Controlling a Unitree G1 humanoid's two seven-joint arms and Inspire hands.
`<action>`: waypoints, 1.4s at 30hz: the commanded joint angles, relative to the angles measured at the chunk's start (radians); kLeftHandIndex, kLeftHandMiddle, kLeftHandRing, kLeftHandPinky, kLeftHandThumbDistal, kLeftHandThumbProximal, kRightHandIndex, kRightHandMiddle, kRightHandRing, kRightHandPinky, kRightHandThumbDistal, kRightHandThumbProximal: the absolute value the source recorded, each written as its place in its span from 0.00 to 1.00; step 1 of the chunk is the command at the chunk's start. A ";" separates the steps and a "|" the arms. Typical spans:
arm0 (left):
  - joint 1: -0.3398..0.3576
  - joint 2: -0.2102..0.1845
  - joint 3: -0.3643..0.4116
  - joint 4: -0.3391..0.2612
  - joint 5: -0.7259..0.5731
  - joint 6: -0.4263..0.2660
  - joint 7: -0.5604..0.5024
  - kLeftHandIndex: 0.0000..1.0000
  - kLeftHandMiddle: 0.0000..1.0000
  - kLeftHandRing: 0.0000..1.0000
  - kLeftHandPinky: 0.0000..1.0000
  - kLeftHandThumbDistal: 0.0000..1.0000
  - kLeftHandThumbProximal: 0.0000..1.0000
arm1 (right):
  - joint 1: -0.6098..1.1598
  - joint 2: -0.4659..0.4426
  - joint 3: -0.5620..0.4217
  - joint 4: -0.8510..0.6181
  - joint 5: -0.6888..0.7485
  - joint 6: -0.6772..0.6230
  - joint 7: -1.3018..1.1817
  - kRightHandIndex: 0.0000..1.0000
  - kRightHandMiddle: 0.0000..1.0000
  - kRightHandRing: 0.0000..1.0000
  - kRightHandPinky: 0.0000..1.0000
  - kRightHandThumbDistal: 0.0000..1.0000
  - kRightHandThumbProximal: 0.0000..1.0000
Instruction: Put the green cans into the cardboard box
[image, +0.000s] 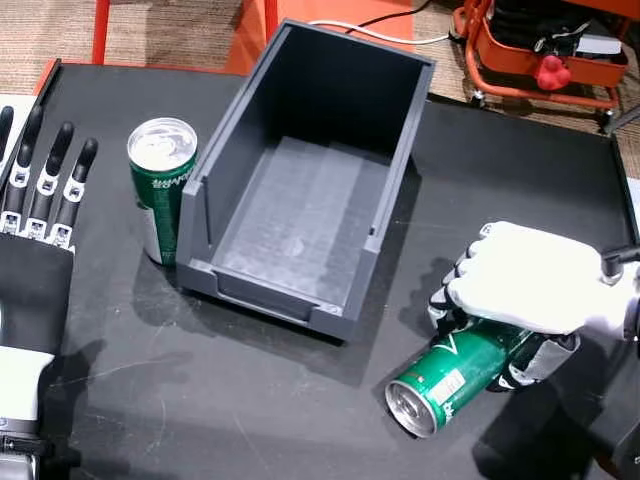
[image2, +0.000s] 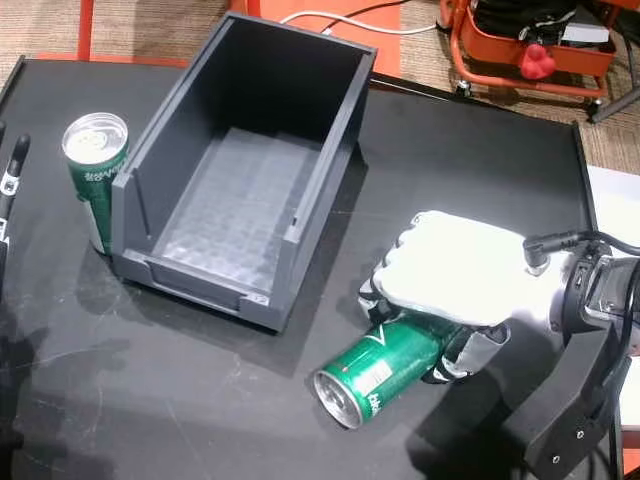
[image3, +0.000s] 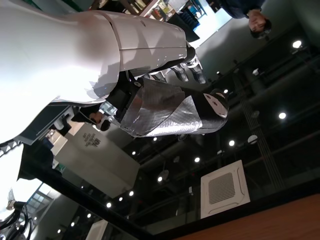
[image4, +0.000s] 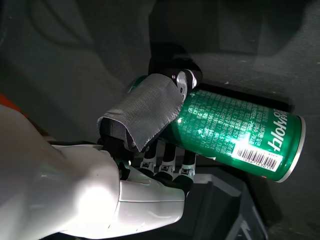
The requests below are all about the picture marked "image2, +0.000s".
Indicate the red rubber toy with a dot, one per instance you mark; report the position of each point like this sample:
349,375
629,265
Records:
537,62

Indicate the grey plastic storage box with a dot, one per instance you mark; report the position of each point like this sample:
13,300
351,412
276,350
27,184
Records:
240,200

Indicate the grey flat box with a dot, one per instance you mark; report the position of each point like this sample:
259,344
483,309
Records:
585,34

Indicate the green soda can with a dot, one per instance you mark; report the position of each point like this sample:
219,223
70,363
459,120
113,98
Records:
95,180
380,365

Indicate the grey metal leg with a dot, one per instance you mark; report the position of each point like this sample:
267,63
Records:
617,104

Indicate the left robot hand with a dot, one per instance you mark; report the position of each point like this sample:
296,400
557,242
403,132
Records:
17,160

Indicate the orange utility cart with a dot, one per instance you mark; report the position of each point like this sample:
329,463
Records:
490,45

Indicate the orange metal frame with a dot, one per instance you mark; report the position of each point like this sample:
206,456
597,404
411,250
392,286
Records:
86,30

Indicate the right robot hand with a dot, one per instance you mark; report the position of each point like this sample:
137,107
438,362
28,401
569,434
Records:
465,270

